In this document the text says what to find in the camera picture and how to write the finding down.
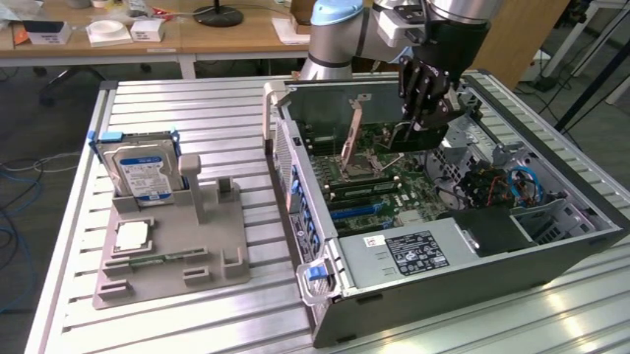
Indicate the black round lamp base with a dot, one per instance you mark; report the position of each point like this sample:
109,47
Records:
219,16

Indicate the grey power supply unit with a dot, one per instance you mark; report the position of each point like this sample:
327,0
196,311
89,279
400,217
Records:
364,269

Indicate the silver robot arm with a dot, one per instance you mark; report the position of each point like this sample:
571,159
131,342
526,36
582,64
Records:
330,48

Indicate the metal socket cover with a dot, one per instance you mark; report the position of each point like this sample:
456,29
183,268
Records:
398,159

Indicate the small white labelled box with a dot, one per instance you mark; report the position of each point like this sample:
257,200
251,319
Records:
147,31

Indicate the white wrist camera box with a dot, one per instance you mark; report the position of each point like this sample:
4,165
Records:
394,27

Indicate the black graphics card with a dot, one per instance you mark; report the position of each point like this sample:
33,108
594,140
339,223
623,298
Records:
418,142

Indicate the green motherboard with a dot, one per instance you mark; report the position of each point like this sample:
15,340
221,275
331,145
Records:
412,191

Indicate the wooden desk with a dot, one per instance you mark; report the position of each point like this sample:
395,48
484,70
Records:
221,40

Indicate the silver CPU chip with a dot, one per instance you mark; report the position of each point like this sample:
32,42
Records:
132,236

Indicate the hard disk in blue caddy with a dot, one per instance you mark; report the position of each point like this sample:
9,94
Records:
143,173

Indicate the blue expansion slot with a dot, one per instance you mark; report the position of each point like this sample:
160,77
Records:
355,212

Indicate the wooden cabinet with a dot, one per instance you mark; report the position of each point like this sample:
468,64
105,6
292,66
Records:
522,37

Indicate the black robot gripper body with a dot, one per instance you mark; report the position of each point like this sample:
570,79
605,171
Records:
458,48

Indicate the installed RAM stick with labels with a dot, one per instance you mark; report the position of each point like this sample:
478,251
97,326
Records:
366,189

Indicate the white box with round insert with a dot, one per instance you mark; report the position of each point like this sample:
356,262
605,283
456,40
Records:
109,35

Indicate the CPU socket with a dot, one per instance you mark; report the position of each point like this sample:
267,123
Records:
368,171

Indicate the grey printed parts rack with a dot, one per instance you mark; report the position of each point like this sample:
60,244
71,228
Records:
164,265

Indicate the black open PC case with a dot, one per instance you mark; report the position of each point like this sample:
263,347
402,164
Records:
443,313

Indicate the white paper booklet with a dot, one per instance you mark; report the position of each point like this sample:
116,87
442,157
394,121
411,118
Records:
290,33

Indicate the white box with black lid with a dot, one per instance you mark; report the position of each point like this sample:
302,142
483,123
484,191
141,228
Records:
47,37

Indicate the black office chair base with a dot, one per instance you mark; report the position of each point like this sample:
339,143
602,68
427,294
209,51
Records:
68,79

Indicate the green RAM stick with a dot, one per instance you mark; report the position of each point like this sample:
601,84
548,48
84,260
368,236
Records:
149,261

